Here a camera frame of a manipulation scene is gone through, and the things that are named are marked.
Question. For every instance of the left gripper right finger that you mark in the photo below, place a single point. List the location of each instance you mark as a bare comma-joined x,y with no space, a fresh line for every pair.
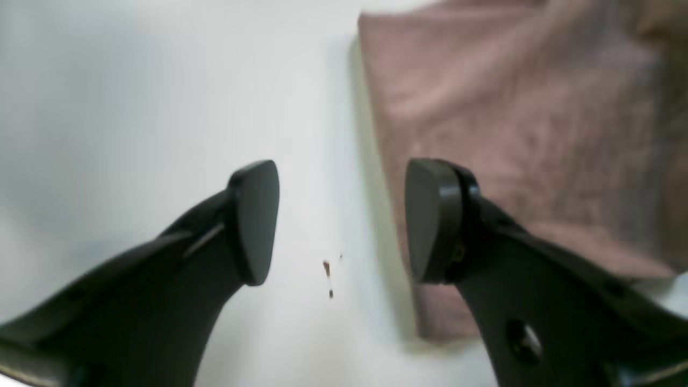
547,316

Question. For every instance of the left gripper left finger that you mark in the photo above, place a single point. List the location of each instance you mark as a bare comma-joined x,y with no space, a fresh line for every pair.
144,317

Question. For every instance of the dusty pink T-shirt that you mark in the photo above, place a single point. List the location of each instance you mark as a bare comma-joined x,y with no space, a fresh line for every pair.
571,114

